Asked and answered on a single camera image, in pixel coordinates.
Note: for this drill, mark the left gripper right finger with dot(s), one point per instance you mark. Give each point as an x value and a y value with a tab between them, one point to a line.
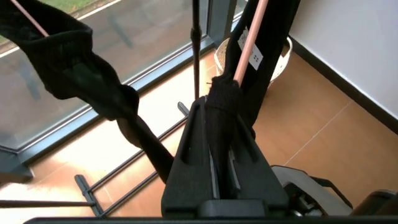
258	183

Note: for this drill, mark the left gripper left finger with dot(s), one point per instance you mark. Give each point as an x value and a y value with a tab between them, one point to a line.
186	186

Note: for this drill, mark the black garment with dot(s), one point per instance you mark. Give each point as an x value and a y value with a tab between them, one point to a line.
276	31

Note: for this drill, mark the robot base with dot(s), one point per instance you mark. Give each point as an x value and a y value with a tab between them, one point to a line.
298	180

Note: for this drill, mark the white laundry basket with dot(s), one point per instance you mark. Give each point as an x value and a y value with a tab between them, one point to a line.
281	65

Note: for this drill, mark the black clothes rack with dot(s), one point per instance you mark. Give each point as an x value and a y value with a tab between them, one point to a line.
196	37

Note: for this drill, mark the window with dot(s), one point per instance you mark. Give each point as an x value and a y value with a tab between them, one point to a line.
140	37

